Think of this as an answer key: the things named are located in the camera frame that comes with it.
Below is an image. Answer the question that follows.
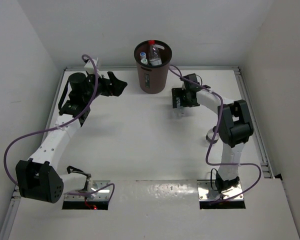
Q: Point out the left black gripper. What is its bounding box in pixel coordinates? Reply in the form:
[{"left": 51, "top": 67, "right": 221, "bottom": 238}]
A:
[{"left": 81, "top": 70, "right": 126, "bottom": 103}]

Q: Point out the red-label clear water bottle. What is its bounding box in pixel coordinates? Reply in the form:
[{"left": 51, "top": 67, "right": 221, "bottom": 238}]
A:
[{"left": 148, "top": 40, "right": 162, "bottom": 66}]

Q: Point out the blue-label clear water bottle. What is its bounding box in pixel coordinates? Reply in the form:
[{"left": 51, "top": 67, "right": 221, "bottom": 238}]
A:
[{"left": 175, "top": 107, "right": 186, "bottom": 118}]

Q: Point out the green-label clear water bottle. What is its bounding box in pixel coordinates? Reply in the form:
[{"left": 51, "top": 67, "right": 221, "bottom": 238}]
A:
[{"left": 140, "top": 58, "right": 148, "bottom": 65}]

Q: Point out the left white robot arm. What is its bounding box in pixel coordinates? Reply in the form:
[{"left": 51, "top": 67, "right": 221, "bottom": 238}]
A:
[{"left": 15, "top": 71, "right": 128, "bottom": 203}]

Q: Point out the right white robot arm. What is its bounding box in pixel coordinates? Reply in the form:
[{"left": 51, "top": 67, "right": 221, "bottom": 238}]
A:
[{"left": 171, "top": 73, "right": 254, "bottom": 193}]

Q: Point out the brown plastic waste bin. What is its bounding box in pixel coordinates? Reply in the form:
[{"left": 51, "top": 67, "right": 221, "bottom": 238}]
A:
[{"left": 133, "top": 40, "right": 173, "bottom": 94}]

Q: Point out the small black-cap clear bottle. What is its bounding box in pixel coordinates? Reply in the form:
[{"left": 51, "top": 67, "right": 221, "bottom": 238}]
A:
[{"left": 205, "top": 127, "right": 220, "bottom": 145}]

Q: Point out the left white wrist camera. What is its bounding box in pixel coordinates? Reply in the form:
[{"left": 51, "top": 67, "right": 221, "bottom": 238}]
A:
[{"left": 84, "top": 58, "right": 99, "bottom": 75}]

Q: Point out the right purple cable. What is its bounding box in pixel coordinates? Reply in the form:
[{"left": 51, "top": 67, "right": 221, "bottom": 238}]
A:
[{"left": 168, "top": 64, "right": 263, "bottom": 203}]

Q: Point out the purple cable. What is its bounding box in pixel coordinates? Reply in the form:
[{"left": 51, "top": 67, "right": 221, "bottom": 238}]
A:
[
  {"left": 3, "top": 54, "right": 116, "bottom": 198},
  {"left": 168, "top": 64, "right": 263, "bottom": 203}
]

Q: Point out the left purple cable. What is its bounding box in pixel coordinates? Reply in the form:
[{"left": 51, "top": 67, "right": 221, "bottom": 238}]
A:
[{"left": 3, "top": 54, "right": 116, "bottom": 198}]

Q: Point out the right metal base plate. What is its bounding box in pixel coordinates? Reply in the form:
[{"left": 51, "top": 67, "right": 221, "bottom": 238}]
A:
[{"left": 197, "top": 180, "right": 244, "bottom": 202}]

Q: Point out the metal base plate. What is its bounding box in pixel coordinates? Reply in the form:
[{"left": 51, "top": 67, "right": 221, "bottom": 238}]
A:
[
  {"left": 197, "top": 180, "right": 244, "bottom": 202},
  {"left": 62, "top": 180, "right": 111, "bottom": 202}
]

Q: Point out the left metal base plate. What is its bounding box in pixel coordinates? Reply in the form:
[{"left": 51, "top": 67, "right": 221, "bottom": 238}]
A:
[{"left": 62, "top": 180, "right": 111, "bottom": 202}]

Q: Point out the aluminium frame rail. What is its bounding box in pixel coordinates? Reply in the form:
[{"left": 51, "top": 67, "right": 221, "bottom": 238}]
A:
[{"left": 234, "top": 67, "right": 283, "bottom": 181}]

